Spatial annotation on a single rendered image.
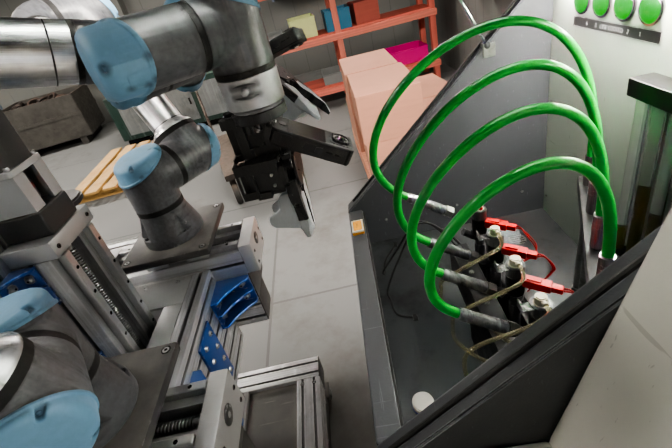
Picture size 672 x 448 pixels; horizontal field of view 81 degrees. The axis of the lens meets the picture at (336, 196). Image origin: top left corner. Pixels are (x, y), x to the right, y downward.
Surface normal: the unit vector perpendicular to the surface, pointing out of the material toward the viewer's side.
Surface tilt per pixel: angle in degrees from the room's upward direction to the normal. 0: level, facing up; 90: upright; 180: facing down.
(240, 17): 88
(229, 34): 95
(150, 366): 0
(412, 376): 0
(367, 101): 90
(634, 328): 76
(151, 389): 0
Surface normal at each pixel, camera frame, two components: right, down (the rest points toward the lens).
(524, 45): 0.04, 0.50
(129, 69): 0.63, 0.42
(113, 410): 0.84, -0.31
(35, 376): 0.91, -0.40
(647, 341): -1.00, 0.00
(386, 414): -0.22, -0.84
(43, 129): 0.26, 0.44
